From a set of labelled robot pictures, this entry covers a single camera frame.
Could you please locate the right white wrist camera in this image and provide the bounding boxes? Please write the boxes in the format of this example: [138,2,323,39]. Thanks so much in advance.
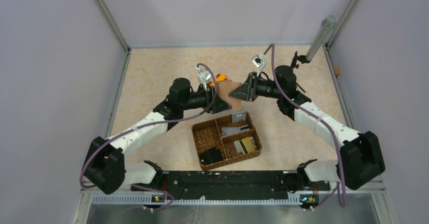
[252,54,267,77]

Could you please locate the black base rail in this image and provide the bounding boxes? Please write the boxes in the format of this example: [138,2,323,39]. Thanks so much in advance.
[151,170,302,201]

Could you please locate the grey card in basket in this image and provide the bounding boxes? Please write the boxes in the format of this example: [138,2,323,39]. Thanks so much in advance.
[221,125,251,138]

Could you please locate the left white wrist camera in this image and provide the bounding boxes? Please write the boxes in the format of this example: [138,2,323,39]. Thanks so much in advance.
[196,66,212,91]

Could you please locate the small brown wall object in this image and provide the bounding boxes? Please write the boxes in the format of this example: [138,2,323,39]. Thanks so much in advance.
[333,66,340,76]

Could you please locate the brown woven divided basket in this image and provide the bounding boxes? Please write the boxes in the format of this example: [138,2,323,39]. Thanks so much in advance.
[191,113,262,171]

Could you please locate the brown leather card holder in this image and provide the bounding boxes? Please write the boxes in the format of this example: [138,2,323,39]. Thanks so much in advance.
[217,79,242,110]

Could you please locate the yellow toy brick car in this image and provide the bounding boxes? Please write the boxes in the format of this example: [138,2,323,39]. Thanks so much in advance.
[209,74,227,86]

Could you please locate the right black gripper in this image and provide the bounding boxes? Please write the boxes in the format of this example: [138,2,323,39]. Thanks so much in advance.
[229,72,283,102]

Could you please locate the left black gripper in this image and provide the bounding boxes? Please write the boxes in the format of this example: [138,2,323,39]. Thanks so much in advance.
[181,83,232,114]

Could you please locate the grey metal pole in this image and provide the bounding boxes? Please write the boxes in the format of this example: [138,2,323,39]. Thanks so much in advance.
[305,15,337,63]

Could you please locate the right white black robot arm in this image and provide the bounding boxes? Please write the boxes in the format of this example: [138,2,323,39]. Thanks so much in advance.
[229,65,385,190]

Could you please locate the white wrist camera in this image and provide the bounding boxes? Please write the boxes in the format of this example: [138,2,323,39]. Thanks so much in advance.
[196,66,212,91]
[252,54,267,77]

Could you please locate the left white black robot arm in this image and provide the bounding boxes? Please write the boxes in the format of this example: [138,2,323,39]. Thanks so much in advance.
[79,77,232,195]

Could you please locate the grey striped card beside gold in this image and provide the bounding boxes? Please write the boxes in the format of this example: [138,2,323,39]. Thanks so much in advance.
[234,141,242,154]

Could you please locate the black box in basket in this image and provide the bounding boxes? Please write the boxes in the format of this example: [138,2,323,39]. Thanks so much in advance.
[199,147,223,165]

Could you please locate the black mini tripod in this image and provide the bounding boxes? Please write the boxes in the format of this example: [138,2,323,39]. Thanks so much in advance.
[289,51,307,93]

